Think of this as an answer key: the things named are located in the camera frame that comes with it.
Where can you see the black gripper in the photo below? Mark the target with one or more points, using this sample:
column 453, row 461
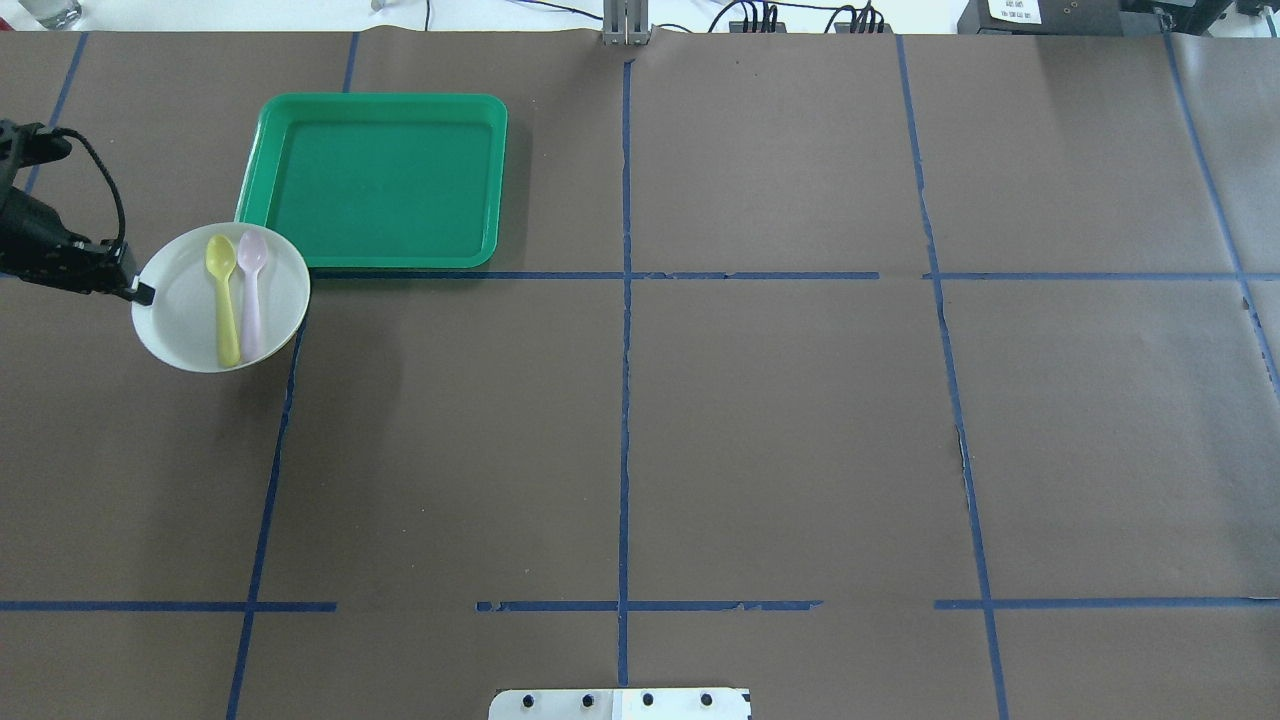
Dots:
column 32, row 236

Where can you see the white round plate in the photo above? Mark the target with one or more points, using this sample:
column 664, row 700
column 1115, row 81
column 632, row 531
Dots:
column 179, row 328

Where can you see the yellow plastic spoon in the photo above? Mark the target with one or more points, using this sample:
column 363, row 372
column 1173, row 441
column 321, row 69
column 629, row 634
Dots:
column 221, row 263

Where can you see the pink plastic spoon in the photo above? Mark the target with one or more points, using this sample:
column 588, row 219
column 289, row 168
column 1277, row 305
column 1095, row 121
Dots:
column 252, row 257

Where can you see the green plastic tray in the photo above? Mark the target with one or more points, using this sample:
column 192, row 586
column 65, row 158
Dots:
column 380, row 181

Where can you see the clear water bottle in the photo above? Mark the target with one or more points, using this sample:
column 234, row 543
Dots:
column 54, row 14

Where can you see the black computer box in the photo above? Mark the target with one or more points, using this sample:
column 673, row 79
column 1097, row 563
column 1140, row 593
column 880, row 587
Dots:
column 1050, row 18

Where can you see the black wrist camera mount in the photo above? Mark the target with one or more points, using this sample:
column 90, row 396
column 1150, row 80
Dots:
column 28, row 146

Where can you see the aluminium frame post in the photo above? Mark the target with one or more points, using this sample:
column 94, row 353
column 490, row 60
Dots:
column 626, row 23

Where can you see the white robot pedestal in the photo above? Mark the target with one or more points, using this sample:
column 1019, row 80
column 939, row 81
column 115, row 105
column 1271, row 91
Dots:
column 623, row 703

